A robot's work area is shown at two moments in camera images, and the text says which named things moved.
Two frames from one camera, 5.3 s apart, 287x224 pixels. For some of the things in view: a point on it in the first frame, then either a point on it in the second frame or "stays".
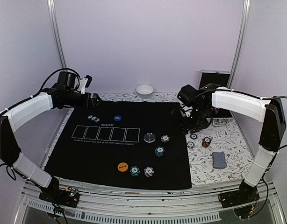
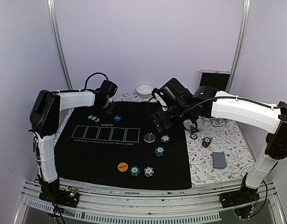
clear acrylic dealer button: (149, 137) stays
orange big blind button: (122, 166) stays
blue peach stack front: (149, 171) stays
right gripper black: (188, 127) -> (166, 122)
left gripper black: (87, 104) -> (110, 110)
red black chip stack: (206, 142) stays
